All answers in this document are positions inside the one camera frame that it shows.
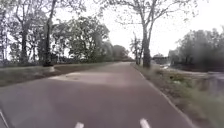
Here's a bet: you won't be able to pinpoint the small thin tree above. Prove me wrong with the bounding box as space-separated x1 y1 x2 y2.
129 31 144 66

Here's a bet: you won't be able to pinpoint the reddish grey asphalt path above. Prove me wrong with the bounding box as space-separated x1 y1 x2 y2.
0 61 198 128

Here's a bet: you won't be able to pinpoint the tall forked tree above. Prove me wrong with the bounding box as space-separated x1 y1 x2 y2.
99 0 201 69

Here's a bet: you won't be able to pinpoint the row of trees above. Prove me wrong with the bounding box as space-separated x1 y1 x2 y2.
0 0 134 68

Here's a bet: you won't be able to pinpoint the rough grass verge by water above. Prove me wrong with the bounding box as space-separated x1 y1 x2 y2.
131 63 224 128

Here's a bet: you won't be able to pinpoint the dark trees and bushes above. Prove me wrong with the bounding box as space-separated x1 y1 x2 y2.
168 28 224 73

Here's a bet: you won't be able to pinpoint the grass verge with fallen leaves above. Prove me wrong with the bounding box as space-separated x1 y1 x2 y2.
0 61 114 88

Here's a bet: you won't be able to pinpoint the grey water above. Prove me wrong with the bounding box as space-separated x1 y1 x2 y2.
199 71 224 98

